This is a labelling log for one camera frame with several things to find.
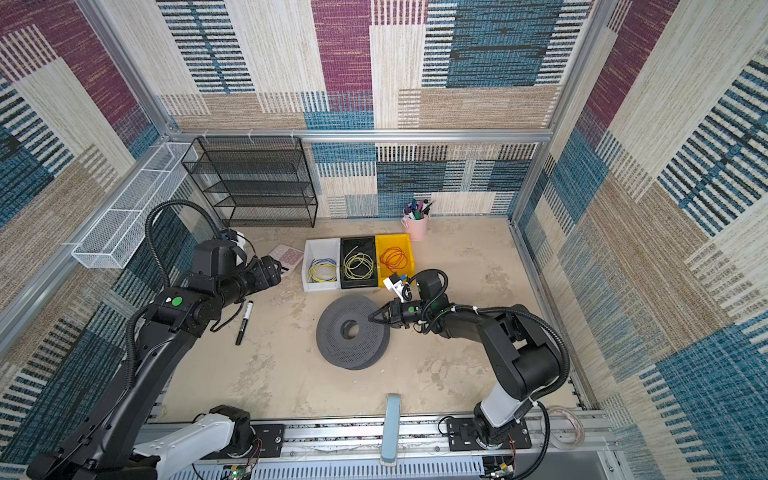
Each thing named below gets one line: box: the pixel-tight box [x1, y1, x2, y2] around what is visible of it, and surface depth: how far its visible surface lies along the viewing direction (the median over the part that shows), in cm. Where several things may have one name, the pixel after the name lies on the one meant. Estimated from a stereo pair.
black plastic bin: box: [340, 236, 378, 289], surface depth 101 cm
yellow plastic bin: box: [375, 233, 415, 287], surface depth 107 cm
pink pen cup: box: [401, 216, 430, 243], surface depth 110 cm
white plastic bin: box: [302, 238, 341, 292], surface depth 101 cm
